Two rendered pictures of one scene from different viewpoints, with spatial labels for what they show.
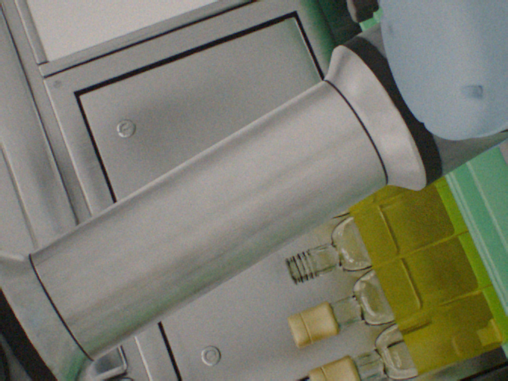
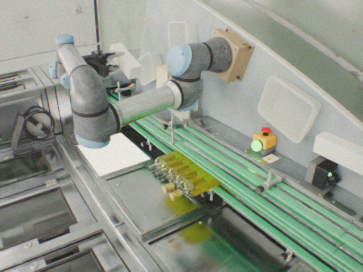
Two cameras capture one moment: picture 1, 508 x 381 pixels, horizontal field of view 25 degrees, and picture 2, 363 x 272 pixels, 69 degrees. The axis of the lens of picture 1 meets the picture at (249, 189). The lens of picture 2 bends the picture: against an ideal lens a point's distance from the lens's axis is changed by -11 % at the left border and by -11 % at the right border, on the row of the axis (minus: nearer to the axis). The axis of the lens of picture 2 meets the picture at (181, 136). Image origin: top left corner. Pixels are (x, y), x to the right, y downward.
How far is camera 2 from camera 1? 0.91 m
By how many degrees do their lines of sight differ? 49
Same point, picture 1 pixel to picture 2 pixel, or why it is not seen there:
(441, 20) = (175, 49)
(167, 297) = (136, 106)
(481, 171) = (195, 141)
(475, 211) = (197, 157)
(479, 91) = (183, 54)
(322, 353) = (172, 211)
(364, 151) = (169, 89)
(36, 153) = (97, 190)
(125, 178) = (118, 191)
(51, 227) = (102, 200)
